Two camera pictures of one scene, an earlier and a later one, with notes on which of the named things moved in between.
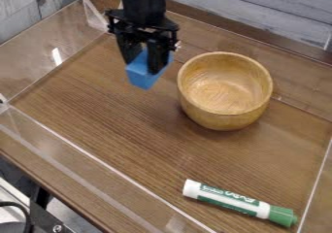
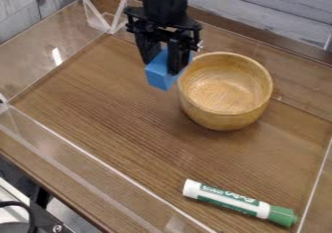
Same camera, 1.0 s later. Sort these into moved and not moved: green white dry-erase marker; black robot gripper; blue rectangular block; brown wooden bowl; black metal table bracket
Moved: black robot gripper; blue rectangular block
Not moved: black metal table bracket; brown wooden bowl; green white dry-erase marker
